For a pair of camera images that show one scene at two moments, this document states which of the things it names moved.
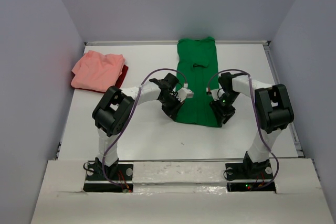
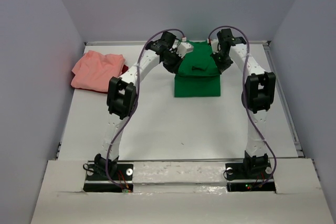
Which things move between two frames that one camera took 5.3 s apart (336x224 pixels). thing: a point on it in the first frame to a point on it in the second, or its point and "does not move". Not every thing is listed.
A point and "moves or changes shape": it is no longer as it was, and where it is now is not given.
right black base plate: (250, 177) does not move
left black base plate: (121, 173) does not move
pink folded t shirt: (97, 71) does not move
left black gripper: (172, 113) to (175, 67)
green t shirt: (196, 61) moves or changes shape
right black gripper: (223, 114) to (222, 66)
